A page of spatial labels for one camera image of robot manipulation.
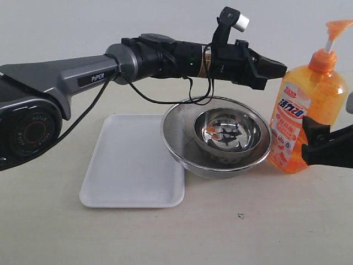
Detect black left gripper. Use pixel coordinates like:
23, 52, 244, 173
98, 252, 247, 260
208, 40, 287, 90

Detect orange pump soap bottle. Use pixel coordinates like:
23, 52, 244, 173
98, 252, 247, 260
269, 19, 352, 174

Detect small shiny steel bowl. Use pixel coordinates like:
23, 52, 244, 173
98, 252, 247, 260
192, 108, 263, 164

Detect large steel mesh colander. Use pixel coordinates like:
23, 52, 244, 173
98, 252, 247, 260
161, 97, 272, 180

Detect white rectangular plastic tray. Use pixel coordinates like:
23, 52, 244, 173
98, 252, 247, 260
79, 114, 185, 208

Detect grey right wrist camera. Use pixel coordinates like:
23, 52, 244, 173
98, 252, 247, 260
345, 92, 353, 114

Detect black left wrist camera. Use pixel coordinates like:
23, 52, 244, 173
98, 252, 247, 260
212, 6, 250, 46

